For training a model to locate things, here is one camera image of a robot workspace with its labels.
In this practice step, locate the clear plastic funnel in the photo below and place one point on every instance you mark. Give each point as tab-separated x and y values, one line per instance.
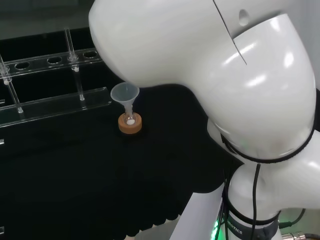
124	94

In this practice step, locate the clear acrylic funnel stand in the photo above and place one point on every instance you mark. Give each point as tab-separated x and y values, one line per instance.
50	100

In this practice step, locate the small round-bottom glass flask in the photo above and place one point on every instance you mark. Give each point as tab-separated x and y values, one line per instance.
130	119

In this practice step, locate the black bench cloth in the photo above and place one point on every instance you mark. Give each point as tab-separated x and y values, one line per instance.
75	175

